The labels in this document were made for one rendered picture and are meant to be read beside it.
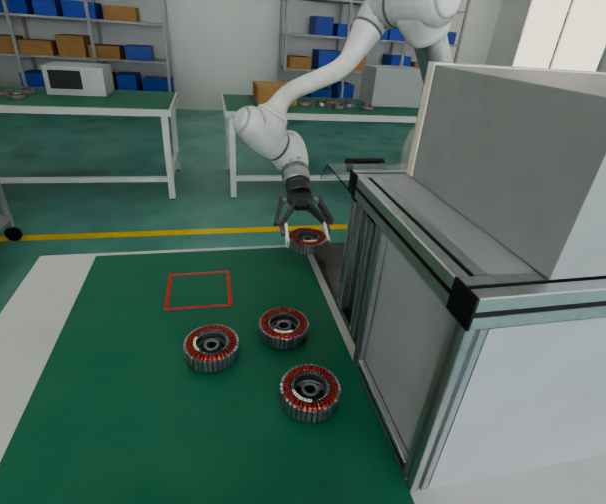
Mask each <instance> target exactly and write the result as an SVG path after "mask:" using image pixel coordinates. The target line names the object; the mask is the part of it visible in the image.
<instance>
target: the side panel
mask: <svg viewBox="0 0 606 504"><path fill-rule="evenodd" d="M487 331H488V329H478V330H469V331H465V329H464V328H463V327H462V326H461V325H460V324H459V322H458V321H457V320H456V319H455V318H454V316H453V315H452V314H451V313H450V312H449V310H448V309H447V308H446V306H445V305H444V304H443V302H442V301H441V300H440V299H439V298H438V296H437V295H436V294H435V293H434V292H433V290H432V289H431V288H430V287H429V286H428V285H427V283H426V282H425V281H424V280H423V279H422V277H421V276H420V275H419V274H418V273H417V272H416V270H415V269H414V268H413V267H412V266H411V264H410V263H409V262H408V261H407V260H406V258H405V257H404V256H403V255H402V254H401V253H400V251H399V250H398V249H397V248H396V247H395V245H394V244H393V243H392V242H391V241H390V239H389V238H388V237H387V236H386V235H385V234H384V232H383V231H382V230H381V229H380V228H379V226H378V225H376V229H375V235H374V241H373V246H372V252H371V258H370V263H369V269H368V275H367V281H366V286H365V292H364V298H363V304H362V309H361V315H360V321H359V327H358V332H357V338H356V344H355V350H354V355H353V363H354V364H356V365H355V367H356V370H357V372H358V374H359V376H360V379H361V381H362V383H363V386H364V388H365V390H366V393H367V395H368V397H369V399H370V402H371V404H372V406H373V409H374V411H375V413H376V416H377V418H378V420H379V422H380V425H381V427H382V429H383V432H384V434H385V436H386V439H387V441H388V443H389V446H390V448H391V450H392V452H393V455H394V457H395V459H396V462H397V464H398V466H399V469H400V471H401V473H402V476H403V478H404V480H408V482H407V487H408V489H409V492H410V493H411V492H416V490H417V488H418V486H419V488H420V490H426V489H427V487H428V484H429V481H430V479H431V476H432V474H433V471H434V468H435V466H436V463H437V461H438V458H439V455H440V453H441V450H442V448H443V445H444V442H445V440H446V437H447V435H448V432H449V429H450V427H451V424H452V422H453V419H454V416H455V414H456V411H457V409H458V406H459V404H460V401H461V398H462V396H463V393H464V391H465V388H466V385H467V383H468V380H469V378H470V375H471V372H472V370H473V367H474V365H475V362H476V359H477V357H478V354H479V352H480V349H481V346H482V344H483V341H484V339H485V336H486V333H487Z"/></svg>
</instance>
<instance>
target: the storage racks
mask: <svg viewBox="0 0 606 504"><path fill-rule="evenodd" d="M1 1H2V5H3V9H4V12H0V15H5V16H6V20H7V24H8V28H9V31H10V35H11V39H12V43H13V47H14V50H15V54H8V53H0V56H12V57H16V58H17V62H18V65H19V69H20V73H21V77H22V81H23V84H24V87H28V84H27V80H26V76H25V72H24V68H23V64H22V61H21V57H30V58H31V62H32V66H33V70H37V66H36V62H35V58H51V59H71V60H90V61H94V63H98V61H102V63H103V64H106V62H105V61H110V62H129V63H149V64H166V68H167V79H168V89H169V92H172V90H171V79H170V77H173V73H172V62H171V51H170V39H169V28H168V17H167V6H166V0H160V6H161V16H162V23H149V22H130V21H116V20H105V19H90V15H89V9H88V3H87V0H83V2H84V7H85V13H86V18H74V17H64V16H46V15H35V14H19V13H9V10H8V7H7V3H6V0H1ZM305 1H316V2H327V3H338V4H340V14H339V24H341V23H342V13H343V4H349V5H350V6H349V15H348V25H347V34H346V37H338V36H324V35H312V34H301V33H288V13H289V0H286V11H285V32H282V27H283V0H281V2H280V34H279V66H278V82H281V68H282V69H283V82H286V71H305V72H312V71H314V70H316V69H315V68H312V67H311V69H293V68H288V67H286V62H287V38H288V35H293V36H307V37H321V38H335V39H337V45H336V50H337V51H339V44H340V39H346V41H347V39H348V36H349V34H350V26H351V17H352V8H353V5H360V6H361V5H362V3H363V2H364V1H355V0H305ZM470 3H471V0H468V1H467V6H466V10H465V11H462V10H458V12H457V13H465V14H464V19H463V23H462V27H461V32H460V36H459V40H458V45H449V47H457V49H456V53H455V58H454V62H453V63H457V59H458V55H459V51H460V46H461V42H462V38H463V33H464V29H465V25H466V21H467V16H468V12H469V8H470ZM10 16H20V17H21V21H22V25H23V30H24V34H25V38H26V39H30V38H29V34H28V29H27V25H26V21H25V17H39V18H53V19H67V20H81V21H87V24H88V30H89V36H90V41H91V47H92V53H93V58H90V57H87V58H83V57H65V56H59V55H55V56H46V55H27V54H20V53H19V49H18V45H17V41H16V37H15V34H14V30H13V26H12V22H11V18H10ZM91 21H95V22H96V28H97V34H98V40H99V44H103V43H102V37H101V31H100V25H99V22H109V23H123V24H137V25H151V26H162V27H163V37H164V48H165V58H166V59H155V58H154V59H153V60H152V61H139V60H126V57H125V58H123V59H103V58H97V55H96V49H95V43H94V37H93V32H92V26H91ZM282 34H283V35H285V38H284V65H281V57H282ZM378 42H391V47H390V53H389V54H390V55H392V53H393V47H394V43H403V48H402V54H401V60H400V66H403V61H404V55H405V49H406V44H408V43H407V41H406V39H405V38H404V41H393V40H379V41H378ZM344 82H345V78H343V79H342V82H341V92H340V98H343V91H344Z"/></svg>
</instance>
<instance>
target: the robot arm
mask: <svg viewBox="0 0 606 504"><path fill-rule="evenodd" d="M460 2H461V0H364V2H363V3H362V5H361V7H360V9H359V11H358V14H357V16H356V18H355V20H354V22H353V25H352V28H351V31H350V34H349V36H348V39H347V41H346V44H345V46H344V48H343V50H342V52H341V54H340V55H339V56H338V57H337V58H336V59H335V60H334V61H333V62H331V63H329V64H327V65H325V66H323V67H321V68H318V69H316V70H314V71H312V72H309V73H307V74H305V75H303V76H300V77H298V78H296V79H294V80H292V81H290V82H288V83H287V84H285V85H284V86H282V87H281V88H280V89H279V90H278V91H277V92H276V93H275V94H274V95H273V96H272V97H271V99H270V100H269V101H268V102H266V103H264V104H259V105H258V107H255V106H244V107H242V108H241V109H239V110H238V111H237V113H236V114H235V117H234V121H233V124H234V130H235V132H236V134H237V136H238V137H239V138H240V139H241V140H242V141H243V142H244V143H245V144H246V145H247V146H248V147H249V148H250V149H252V150H253V151H254V152H256V153H257V154H259V155H261V156H263V157H265V158H267V159H268V160H270V161H271V162H272V163H273V164H274V165H275V166H276V168H277V169H278V170H279V171H281V177H282V181H283V186H284V188H285V189H286V192H287V198H283V197H282V196H279V198H278V209H277V212H276V216H275V219H274V226H275V227H276V226H279V228H280V231H281V236H285V243H286V248H289V245H290V239H289V232H288V225H287V223H286V222H287V221H288V219H289V218H290V216H291V214H292V213H293V212H294V210H296V211H299V210H303V211H305V210H307V211H308V212H309V213H311V214H312V215H313V216H314V217H315V218H316V219H317V220H318V221H319V222H320V223H321V224H322V232H323V233H324V234H325V235H326V237H327V242H326V246H328V245H329V243H330V238H329V234H330V232H331V229H330V225H332V223H333V221H334V217H333V216H332V214H331V213H330V211H329V210H328V208H327V207H326V205H325V203H324V202H323V199H322V196H321V195H319V196H318V197H313V196H312V195H311V190H310V186H309V185H310V183H311V179H310V175H309V169H308V164H309V159H308V153H307V149H306V146H305V143H304V141H303V139H302V138H301V136H300V135H299V134H298V133H297V132H295V131H293V130H286V126H287V124H288V122H287V119H286V113H287V110H288V108H289V106H290V105H291V104H292V103H293V102H294V101H295V100H296V99H298V98H300V97H302V96H305V95H307V94H310V93H312V92H314V91H317V90H319V89H322V88H324V87H327V86H329V85H331V84H334V83H336V82H338V81H340V80H342V79H343V78H345V77H346V76H347V75H349V74H350V73H351V72H352V71H353V70H354V69H355V68H356V67H357V66H358V64H359V63H360V62H361V61H362V59H363V58H364V57H365V56H366V55H367V53H368V52H369V51H370V50H371V48H372V47H373V46H374V45H375V44H376V43H377V42H378V41H379V39H380V38H381V36H382V35H383V34H384V32H385V31H386V30H391V29H394V28H398V30H399V31H400V32H401V34H402V35H403V36H404V38H405V39H406V41H407V43H408V44H409V45H410V46H411V47H413V48H414V51H415V54H416V58H417V62H418V66H419V69H420V73H421V77H422V81H423V84H424V82H425V77H426V72H427V67H428V62H429V61H431V62H447V63H453V62H452V57H451V52H450V47H449V42H448V37H447V34H448V32H449V29H450V24H451V23H450V22H451V21H452V19H453V18H454V17H455V15H456V14H457V12H458V10H459V7H460ZM415 127H416V126H415ZM415 127H414V128H412V129H411V131H410V132H409V134H408V136H407V138H406V140H405V143H404V146H403V150H402V155H401V160H400V164H408V161H409V156H410V151H411V146H412V141H413V136H414V132H415ZM285 202H287V203H288V204H289V205H290V207H289V209H288V210H287V212H286V214H285V215H284V217H283V218H282V220H281V221H280V220H279V218H280V214H281V211H282V206H283V205H284V204H285ZM312 202H315V203H316V205H318V207H319V209H320V211H321V212H322V213H321V212H320V211H319V210H318V209H317V208H316V207H315V205H314V204H313V203H312Z"/></svg>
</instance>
